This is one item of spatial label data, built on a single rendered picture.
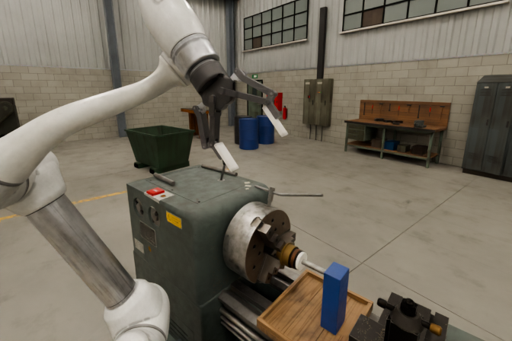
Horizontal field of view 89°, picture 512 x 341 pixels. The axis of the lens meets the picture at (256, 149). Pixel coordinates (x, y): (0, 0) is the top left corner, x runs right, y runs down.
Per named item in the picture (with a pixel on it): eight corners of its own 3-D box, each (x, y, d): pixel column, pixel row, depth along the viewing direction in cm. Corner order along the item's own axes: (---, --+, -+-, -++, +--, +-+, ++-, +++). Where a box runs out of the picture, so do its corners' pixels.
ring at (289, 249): (273, 245, 102) (293, 255, 96) (287, 236, 109) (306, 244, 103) (273, 266, 104) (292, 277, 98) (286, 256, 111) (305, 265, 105)
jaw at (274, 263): (265, 250, 113) (256, 278, 111) (258, 250, 109) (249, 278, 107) (286, 261, 106) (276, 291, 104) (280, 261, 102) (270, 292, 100)
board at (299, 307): (256, 327, 96) (256, 318, 95) (305, 275, 123) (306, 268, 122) (333, 386, 77) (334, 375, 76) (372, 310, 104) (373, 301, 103)
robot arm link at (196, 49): (188, 65, 62) (202, 86, 62) (162, 59, 54) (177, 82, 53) (215, 39, 59) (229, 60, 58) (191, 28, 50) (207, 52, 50)
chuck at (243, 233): (222, 283, 103) (236, 205, 103) (268, 264, 128) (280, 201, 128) (238, 294, 98) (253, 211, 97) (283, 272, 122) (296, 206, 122)
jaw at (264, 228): (259, 243, 109) (249, 226, 102) (265, 234, 111) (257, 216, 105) (280, 254, 102) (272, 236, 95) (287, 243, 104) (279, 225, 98)
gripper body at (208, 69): (225, 59, 58) (248, 94, 57) (200, 84, 61) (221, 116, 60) (208, 53, 51) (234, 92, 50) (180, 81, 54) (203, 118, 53)
